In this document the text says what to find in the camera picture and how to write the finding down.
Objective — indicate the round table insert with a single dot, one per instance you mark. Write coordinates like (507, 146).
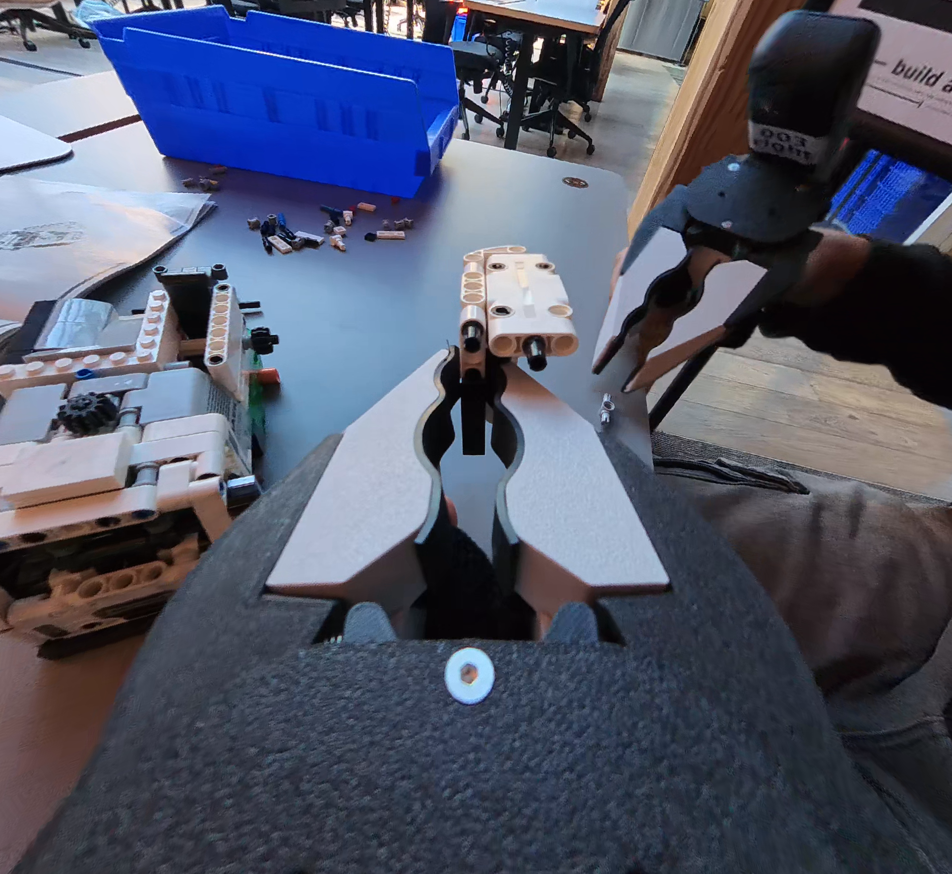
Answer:
(575, 183)

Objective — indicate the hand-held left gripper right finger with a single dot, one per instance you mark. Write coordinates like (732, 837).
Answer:
(587, 509)

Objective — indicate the grey lego pins cluster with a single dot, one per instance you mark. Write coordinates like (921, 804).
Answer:
(202, 183)

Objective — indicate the white flat board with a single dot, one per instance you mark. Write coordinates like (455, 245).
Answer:
(30, 145)

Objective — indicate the blue plastic bin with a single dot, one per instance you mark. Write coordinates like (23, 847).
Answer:
(282, 115)

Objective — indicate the black framed sign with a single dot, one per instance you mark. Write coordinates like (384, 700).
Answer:
(907, 71)

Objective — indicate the lego instruction booklet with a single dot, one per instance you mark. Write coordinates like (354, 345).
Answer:
(89, 257)

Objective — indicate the person's right hand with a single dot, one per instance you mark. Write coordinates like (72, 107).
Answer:
(833, 264)

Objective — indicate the person's leg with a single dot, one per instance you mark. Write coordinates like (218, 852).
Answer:
(855, 576)

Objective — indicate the white lego panel assembly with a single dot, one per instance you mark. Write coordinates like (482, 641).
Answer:
(528, 294)

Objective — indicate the small grey lego connector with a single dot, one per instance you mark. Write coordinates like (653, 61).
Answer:
(607, 411)

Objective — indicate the pile of small lego pieces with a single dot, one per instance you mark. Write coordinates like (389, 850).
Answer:
(282, 243)

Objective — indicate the black office chair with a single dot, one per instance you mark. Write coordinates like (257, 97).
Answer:
(573, 100)

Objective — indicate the blue shelf bin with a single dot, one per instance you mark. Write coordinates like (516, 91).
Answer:
(892, 197)

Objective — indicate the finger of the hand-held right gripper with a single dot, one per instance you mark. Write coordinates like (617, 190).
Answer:
(632, 294)
(714, 309)

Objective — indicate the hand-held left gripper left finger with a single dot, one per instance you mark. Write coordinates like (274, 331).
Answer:
(357, 502)

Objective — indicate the black metal stand leg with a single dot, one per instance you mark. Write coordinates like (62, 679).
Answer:
(684, 387)

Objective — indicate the background desk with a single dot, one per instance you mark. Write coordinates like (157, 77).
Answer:
(535, 15)

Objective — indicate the wooden post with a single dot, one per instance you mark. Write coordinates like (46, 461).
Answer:
(729, 71)

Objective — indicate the lego truck model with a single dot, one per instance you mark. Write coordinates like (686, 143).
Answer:
(89, 457)

